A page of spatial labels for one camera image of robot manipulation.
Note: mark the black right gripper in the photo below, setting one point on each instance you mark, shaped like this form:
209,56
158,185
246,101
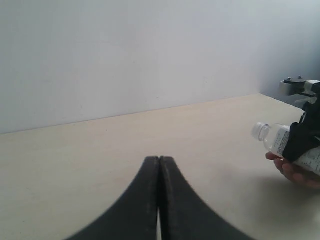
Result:
305,135

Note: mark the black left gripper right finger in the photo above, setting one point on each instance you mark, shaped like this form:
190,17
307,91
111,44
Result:
183,214

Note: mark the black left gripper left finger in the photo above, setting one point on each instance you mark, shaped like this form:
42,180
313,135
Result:
134,215

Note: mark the square fruit label bottle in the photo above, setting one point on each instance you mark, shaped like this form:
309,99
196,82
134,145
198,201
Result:
275,139

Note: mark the person's open hand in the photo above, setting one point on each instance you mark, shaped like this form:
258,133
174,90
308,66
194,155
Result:
294,173

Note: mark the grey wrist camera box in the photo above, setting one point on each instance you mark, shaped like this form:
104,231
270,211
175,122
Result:
309,89

